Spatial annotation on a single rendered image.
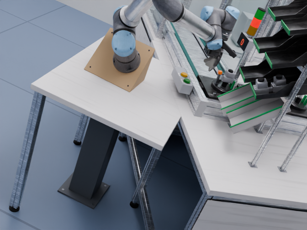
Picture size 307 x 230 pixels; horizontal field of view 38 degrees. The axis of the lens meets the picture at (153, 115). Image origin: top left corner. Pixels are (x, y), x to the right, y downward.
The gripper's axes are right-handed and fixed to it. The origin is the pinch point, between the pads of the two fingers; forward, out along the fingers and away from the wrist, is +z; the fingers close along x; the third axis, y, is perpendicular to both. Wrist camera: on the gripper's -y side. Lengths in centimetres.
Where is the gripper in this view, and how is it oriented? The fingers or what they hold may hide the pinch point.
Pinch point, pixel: (211, 69)
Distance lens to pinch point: 244.6
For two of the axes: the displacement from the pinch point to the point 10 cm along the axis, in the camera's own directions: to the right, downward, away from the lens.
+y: -9.3, -1.7, -3.1
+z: -3.2, 8.1, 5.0
